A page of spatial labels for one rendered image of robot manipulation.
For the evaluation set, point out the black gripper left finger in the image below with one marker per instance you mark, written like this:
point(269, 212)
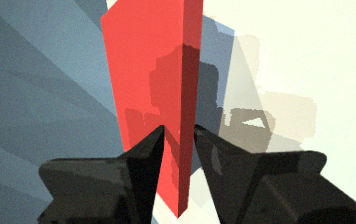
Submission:
point(133, 174)

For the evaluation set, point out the grey open storage box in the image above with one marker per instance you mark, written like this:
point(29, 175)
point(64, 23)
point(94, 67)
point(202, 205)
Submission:
point(215, 55)

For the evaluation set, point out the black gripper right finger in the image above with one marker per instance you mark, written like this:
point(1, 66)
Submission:
point(233, 173)

